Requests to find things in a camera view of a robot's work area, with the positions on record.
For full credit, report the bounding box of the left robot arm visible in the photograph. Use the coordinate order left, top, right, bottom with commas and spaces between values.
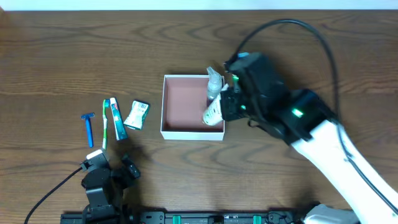
81, 153, 141, 223

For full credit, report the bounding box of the blue disposable razor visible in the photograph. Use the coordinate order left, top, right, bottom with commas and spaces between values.
81, 113, 95, 147

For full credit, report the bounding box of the white lotion tube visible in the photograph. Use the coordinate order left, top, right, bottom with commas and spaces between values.
203, 84, 229, 126

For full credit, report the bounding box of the white box with pink interior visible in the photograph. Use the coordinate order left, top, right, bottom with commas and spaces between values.
160, 75, 225, 141

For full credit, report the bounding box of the clear spray bottle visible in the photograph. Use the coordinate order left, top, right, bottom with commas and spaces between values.
206, 67, 223, 100

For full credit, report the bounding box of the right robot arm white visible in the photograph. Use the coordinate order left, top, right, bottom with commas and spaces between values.
220, 86, 397, 223

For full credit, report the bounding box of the Colgate toothpaste tube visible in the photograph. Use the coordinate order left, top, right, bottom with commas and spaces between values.
109, 98, 128, 141

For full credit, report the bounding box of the green white soap packet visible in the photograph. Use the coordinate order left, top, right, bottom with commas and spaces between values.
124, 100, 150, 130

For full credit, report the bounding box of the green toothbrush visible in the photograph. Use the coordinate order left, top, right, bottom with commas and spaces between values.
102, 99, 110, 151

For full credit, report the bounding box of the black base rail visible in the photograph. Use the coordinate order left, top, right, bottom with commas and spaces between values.
60, 210, 307, 224

